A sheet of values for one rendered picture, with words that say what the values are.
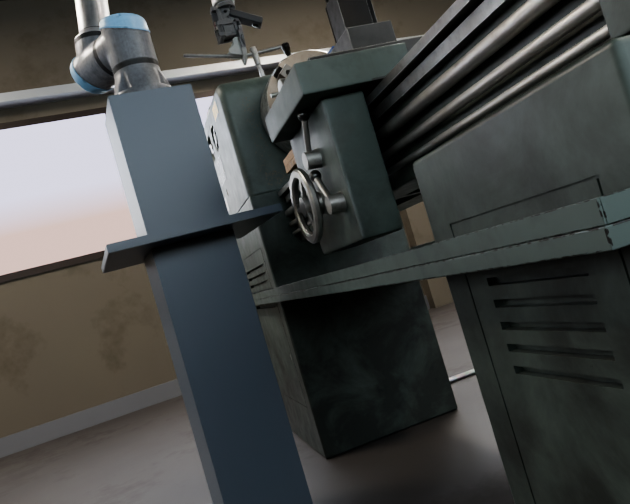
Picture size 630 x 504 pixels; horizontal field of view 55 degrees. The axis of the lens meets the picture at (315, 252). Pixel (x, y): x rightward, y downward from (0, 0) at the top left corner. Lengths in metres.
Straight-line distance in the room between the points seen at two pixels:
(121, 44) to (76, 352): 3.22
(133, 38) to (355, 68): 0.70
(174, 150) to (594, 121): 1.09
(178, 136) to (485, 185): 0.94
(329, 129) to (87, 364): 3.68
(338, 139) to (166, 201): 0.53
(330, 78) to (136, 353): 3.70
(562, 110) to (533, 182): 0.09
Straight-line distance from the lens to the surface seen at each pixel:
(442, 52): 0.93
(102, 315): 4.59
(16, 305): 4.61
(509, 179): 0.69
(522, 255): 0.59
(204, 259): 1.45
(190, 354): 1.43
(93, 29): 1.78
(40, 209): 4.67
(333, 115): 1.10
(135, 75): 1.59
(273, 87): 1.89
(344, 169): 1.08
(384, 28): 1.31
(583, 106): 0.59
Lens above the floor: 0.57
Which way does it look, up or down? 2 degrees up
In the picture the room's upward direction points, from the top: 16 degrees counter-clockwise
